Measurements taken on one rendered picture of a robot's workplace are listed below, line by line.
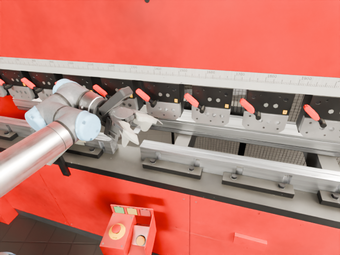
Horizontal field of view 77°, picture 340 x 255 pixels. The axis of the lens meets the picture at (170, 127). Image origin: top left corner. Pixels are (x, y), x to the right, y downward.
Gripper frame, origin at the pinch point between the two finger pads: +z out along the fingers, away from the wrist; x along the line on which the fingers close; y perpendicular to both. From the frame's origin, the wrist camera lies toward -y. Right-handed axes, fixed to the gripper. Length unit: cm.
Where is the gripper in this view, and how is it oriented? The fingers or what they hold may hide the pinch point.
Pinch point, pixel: (153, 131)
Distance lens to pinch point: 62.8
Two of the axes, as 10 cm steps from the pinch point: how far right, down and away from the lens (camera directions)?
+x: -3.9, 3.5, -8.5
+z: 8.6, 4.6, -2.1
